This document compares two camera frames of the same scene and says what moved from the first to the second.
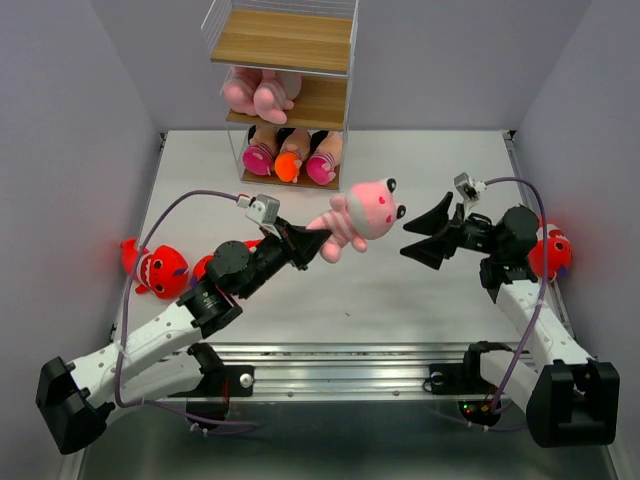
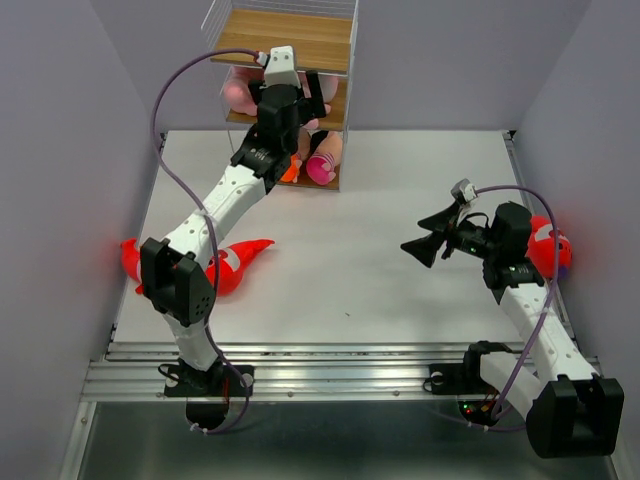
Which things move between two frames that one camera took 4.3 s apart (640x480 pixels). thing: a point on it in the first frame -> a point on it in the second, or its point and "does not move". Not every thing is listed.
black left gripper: (298, 242) -> (316, 102)
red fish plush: (559, 252) does not move
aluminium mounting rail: (364, 372) does not move
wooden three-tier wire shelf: (287, 68) does not move
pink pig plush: (240, 89) does not move
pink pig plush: (368, 211) -> (328, 86)
